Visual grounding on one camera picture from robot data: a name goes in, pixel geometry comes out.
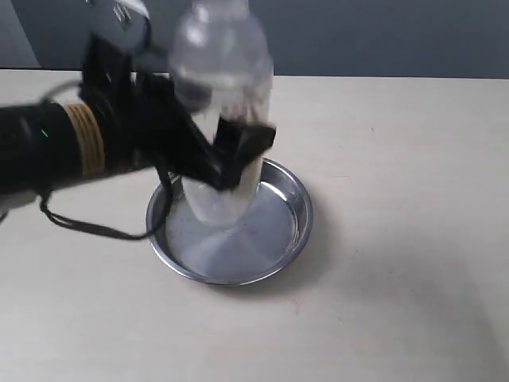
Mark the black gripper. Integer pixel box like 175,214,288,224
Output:
79,35,276,190

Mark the clear plastic shaker bottle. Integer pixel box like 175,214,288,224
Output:
166,0,275,226

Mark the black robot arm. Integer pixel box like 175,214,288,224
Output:
1,36,276,209

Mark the round stainless steel plate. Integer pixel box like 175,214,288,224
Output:
150,159,313,287

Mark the black cable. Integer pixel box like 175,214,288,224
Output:
0,79,179,241

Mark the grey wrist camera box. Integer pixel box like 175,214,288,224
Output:
86,0,151,52

